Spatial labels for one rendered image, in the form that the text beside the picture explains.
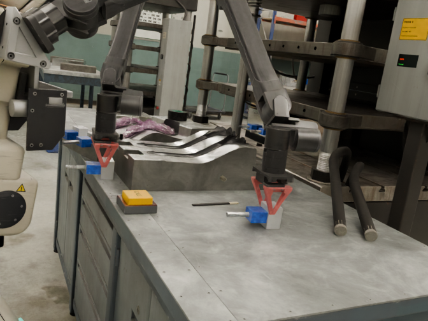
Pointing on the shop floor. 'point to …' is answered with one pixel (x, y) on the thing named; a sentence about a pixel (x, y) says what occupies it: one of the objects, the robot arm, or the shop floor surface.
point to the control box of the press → (407, 104)
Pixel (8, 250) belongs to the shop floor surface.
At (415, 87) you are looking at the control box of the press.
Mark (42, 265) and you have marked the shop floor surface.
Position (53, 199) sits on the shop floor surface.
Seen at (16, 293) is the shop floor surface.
